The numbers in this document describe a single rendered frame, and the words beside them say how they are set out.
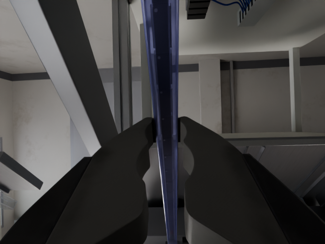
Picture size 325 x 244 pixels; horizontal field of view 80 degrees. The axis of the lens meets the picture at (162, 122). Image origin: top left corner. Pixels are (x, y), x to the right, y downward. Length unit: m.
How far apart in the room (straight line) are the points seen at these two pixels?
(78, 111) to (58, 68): 0.05
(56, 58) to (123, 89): 0.34
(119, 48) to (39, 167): 3.62
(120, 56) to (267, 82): 3.08
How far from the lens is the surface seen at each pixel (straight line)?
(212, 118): 3.02
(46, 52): 0.18
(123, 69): 0.52
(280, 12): 0.77
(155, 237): 0.38
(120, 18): 0.59
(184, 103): 3.17
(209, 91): 3.05
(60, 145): 3.79
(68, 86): 0.20
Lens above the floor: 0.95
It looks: 1 degrees down
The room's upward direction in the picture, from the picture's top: 178 degrees clockwise
